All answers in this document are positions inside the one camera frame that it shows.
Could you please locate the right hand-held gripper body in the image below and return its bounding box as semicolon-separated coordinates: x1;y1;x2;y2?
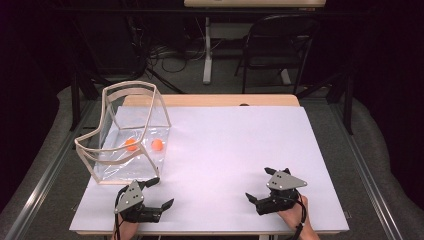
255;167;308;216

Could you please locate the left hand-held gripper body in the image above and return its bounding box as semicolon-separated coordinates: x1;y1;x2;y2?
114;179;164;224

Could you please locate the orange table tennis ball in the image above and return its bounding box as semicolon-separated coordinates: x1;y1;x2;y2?
124;138;139;152
150;138;165;152

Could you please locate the person's left hand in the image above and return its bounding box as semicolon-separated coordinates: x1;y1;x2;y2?
111;218;141;240

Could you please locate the person's right hand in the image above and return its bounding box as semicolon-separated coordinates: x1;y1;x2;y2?
276;195;309;232

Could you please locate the black metal stand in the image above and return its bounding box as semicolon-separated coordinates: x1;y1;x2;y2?
69;63;82;132

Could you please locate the white desk with metal leg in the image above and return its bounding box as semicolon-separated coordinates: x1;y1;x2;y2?
183;0;327;86

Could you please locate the black chair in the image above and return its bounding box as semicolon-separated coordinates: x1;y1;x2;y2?
234;13;319;96

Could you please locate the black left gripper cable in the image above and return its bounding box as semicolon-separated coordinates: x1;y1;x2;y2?
113;184;129;240

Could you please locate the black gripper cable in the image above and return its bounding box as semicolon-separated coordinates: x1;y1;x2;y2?
113;184;129;240
289;193;308;240

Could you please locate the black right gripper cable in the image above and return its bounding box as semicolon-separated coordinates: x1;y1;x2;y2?
289;193;308;240

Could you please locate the aluminium frame rail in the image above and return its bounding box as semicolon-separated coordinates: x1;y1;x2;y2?
329;99;406;240
4;99;96;240

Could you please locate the tangle of floor cables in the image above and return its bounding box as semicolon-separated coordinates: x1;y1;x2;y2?
144;19;209;76

